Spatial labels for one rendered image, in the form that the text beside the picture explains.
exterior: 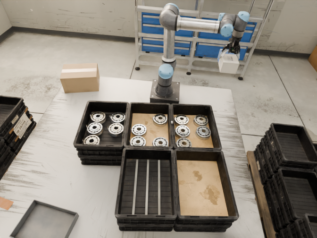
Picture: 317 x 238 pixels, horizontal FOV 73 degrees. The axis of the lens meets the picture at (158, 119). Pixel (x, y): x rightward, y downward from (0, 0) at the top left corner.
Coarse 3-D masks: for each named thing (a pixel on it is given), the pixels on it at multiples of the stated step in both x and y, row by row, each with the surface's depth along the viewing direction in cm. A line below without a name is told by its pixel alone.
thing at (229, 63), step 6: (228, 54) 166; (234, 54) 167; (222, 60) 161; (228, 60) 160; (234, 60) 160; (222, 66) 160; (228, 66) 160; (234, 66) 159; (222, 72) 164; (228, 72) 164; (234, 72) 163
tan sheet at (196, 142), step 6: (192, 120) 159; (186, 126) 154; (192, 126) 155; (192, 132) 151; (192, 138) 147; (198, 138) 147; (210, 138) 148; (192, 144) 143; (198, 144) 144; (204, 144) 144; (210, 144) 144
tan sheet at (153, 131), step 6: (138, 114) 160; (144, 114) 160; (150, 114) 161; (132, 120) 155; (138, 120) 156; (144, 120) 156; (150, 120) 156; (132, 126) 152; (150, 126) 153; (156, 126) 153; (150, 132) 149; (156, 132) 149; (162, 132) 149; (144, 138) 145; (150, 138) 145; (150, 144) 142; (168, 144) 142
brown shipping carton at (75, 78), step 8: (64, 64) 194; (72, 64) 195; (80, 64) 195; (88, 64) 196; (96, 64) 197; (64, 72) 186; (72, 72) 186; (80, 72) 187; (88, 72) 188; (96, 72) 188; (64, 80) 182; (72, 80) 183; (80, 80) 184; (88, 80) 185; (96, 80) 187; (64, 88) 187; (72, 88) 189; (80, 88) 190; (88, 88) 191; (96, 88) 193
